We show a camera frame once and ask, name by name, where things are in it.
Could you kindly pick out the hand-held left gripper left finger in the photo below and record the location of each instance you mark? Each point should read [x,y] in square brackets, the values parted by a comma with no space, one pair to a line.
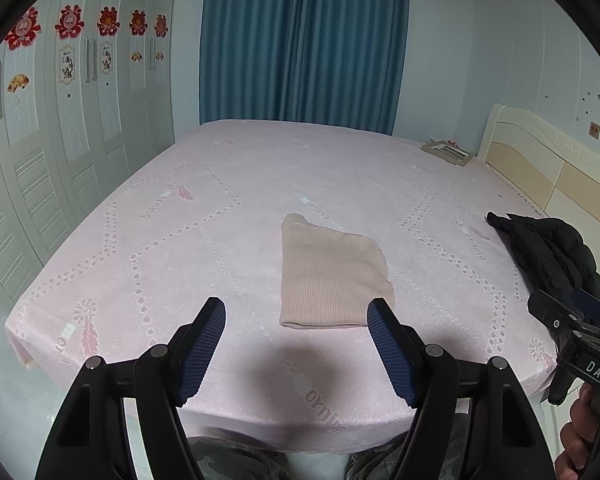
[200,355]

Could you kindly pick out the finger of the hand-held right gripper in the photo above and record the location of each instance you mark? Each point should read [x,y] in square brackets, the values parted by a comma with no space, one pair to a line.
[587,305]
[550,310]

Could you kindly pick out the brown wall socket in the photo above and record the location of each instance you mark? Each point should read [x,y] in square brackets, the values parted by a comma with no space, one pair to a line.
[595,130]

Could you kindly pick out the red paper-cut door decoration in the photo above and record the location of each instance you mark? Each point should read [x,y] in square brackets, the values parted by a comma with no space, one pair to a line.
[70,20]
[107,19]
[160,25]
[137,22]
[22,27]

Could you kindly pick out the pink bed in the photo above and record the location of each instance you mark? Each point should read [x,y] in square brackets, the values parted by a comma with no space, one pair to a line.
[260,175]

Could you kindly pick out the beige knit sweater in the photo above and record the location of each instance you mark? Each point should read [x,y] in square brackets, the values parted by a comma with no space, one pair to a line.
[330,280]

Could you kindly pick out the person's right hand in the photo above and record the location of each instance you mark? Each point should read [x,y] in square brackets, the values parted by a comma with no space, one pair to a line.
[577,430]

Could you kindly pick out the flower painted door panel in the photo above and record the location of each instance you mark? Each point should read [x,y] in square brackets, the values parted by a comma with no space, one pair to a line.
[67,62]
[106,57]

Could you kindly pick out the blue curtain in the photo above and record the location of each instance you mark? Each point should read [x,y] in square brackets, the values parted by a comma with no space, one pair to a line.
[305,45]

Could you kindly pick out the black puffer jacket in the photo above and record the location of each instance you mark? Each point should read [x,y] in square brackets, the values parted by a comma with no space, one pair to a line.
[545,245]

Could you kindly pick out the white wardrobe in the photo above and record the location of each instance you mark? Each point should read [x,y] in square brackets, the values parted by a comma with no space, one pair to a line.
[95,120]

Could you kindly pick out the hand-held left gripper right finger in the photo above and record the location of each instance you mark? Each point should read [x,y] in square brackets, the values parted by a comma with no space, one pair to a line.
[392,355]

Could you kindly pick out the cream headboard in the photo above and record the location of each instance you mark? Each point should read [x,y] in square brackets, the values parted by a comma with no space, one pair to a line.
[530,160]

